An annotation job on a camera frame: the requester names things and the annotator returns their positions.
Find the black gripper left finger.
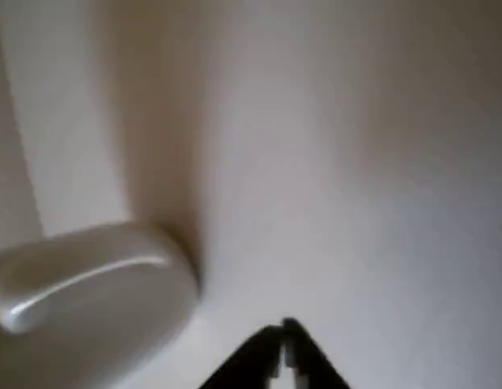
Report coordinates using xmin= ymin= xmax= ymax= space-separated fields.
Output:
xmin=201 ymin=323 xmax=286 ymax=389

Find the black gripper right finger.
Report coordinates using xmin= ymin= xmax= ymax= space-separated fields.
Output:
xmin=282 ymin=317 xmax=354 ymax=389

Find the white ceramic mug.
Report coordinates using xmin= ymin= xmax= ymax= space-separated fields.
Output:
xmin=0 ymin=221 xmax=201 ymax=389

